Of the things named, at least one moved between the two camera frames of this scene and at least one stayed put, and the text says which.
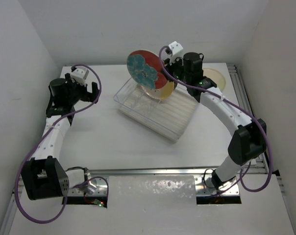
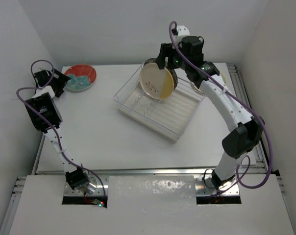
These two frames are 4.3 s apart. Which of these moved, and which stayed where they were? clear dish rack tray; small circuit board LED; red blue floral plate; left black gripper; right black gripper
Moved: red blue floral plate; left black gripper; right black gripper
Stayed: clear dish rack tray; small circuit board LED
